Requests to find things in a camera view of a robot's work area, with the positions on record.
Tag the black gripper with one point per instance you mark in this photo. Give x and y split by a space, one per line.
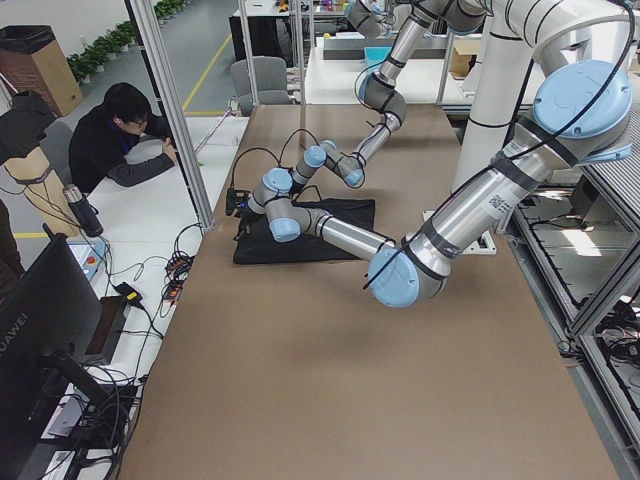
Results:
244 218

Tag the black graphic t-shirt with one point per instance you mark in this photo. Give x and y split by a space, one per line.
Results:
257 246

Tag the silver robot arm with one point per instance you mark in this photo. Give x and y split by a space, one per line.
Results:
378 92
579 116

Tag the black power strip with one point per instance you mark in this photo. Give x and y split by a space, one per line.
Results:
177 270

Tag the grey office chair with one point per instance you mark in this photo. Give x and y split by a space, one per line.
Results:
271 82

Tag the black thermos bottle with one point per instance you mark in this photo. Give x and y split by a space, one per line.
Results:
83 211

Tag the blue teach pendant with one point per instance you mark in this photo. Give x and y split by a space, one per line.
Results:
89 255

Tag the person in black hoodie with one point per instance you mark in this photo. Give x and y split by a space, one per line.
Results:
106 135

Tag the blue plastic bin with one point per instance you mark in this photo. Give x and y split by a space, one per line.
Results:
375 55

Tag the black computer monitor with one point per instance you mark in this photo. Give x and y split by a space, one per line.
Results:
47 324

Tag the brown cardboard trash box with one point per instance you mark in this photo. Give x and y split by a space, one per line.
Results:
32 59

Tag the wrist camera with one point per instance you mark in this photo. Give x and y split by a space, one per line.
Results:
235 201

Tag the aluminium cage frame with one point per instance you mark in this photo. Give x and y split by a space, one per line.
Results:
148 36

